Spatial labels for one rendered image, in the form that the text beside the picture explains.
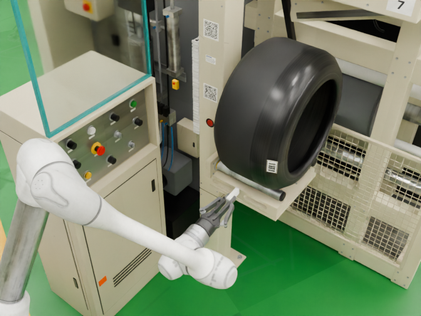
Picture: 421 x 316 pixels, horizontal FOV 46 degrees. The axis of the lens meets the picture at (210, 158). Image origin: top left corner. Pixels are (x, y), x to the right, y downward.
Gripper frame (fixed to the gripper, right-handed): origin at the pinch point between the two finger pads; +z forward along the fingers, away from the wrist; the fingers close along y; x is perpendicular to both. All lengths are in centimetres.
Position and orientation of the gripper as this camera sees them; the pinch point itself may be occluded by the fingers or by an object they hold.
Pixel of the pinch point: (232, 195)
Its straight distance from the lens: 194.2
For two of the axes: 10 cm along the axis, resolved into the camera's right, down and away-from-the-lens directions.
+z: 6.0, -6.1, 5.1
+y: -8.0, -4.0, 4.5
